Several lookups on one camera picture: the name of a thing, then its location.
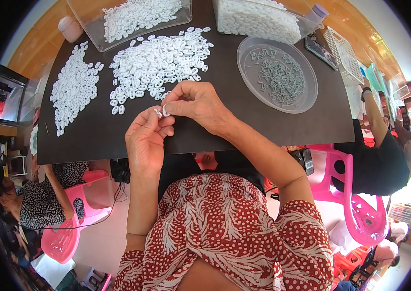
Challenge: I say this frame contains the black smartphone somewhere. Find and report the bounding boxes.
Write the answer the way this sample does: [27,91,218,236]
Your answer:
[304,36,338,72]

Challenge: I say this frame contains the red plastic stools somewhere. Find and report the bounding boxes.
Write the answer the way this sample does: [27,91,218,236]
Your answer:
[331,246,374,290]

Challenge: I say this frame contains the teal plastic basket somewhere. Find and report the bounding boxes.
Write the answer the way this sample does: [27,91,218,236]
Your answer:
[365,63,386,92]

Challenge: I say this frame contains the narrow pile of white links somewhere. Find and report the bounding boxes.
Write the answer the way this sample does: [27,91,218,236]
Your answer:
[49,41,104,137]

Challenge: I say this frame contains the small white plastic link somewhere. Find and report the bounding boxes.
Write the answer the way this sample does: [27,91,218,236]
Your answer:
[153,105,171,119]

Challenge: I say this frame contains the clear box full of links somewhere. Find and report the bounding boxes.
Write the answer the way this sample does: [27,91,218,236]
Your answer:
[212,0,325,45]

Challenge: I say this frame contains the bottle with lavender cap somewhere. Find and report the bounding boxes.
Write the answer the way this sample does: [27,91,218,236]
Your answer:
[305,4,329,25]

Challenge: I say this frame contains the person's right hand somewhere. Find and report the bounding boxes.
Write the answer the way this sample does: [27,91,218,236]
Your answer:
[161,80,241,138]

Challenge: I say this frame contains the wide pile of white links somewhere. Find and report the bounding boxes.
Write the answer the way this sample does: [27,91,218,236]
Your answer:
[109,26,215,115]

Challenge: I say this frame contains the heap of grey pins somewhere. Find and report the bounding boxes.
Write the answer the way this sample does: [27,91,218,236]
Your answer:
[249,47,306,107]

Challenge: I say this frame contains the black table mat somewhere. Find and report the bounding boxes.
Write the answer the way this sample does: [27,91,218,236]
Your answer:
[36,0,355,166]

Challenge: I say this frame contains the black battery pack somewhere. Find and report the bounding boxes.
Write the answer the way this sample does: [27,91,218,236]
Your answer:
[288,145,315,177]

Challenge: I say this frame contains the person's legs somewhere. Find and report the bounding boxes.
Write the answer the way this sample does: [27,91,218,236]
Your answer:
[157,150,267,199]

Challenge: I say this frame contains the person's left hand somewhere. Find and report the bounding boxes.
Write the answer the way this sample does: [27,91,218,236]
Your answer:
[124,105,176,175]

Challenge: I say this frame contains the pink plastic bottle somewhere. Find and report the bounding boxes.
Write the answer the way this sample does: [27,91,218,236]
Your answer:
[58,16,84,44]

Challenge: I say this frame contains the clear box half-filled with links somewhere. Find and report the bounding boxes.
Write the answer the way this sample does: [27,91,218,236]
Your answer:
[66,0,193,52]

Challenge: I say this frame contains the person's body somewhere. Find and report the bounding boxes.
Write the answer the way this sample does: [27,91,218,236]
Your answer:
[113,172,334,291]

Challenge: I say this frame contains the white perforated plastic basket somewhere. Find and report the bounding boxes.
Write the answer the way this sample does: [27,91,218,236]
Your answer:
[323,26,365,86]

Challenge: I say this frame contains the pink plastic chair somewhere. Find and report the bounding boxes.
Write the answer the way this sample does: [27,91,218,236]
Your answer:
[307,144,390,248]
[41,169,112,265]

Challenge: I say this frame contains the round clear plastic tray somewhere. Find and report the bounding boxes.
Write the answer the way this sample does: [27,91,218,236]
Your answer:
[236,35,318,114]

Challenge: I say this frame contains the black box with cable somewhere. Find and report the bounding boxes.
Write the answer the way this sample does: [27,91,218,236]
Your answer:
[110,158,131,185]

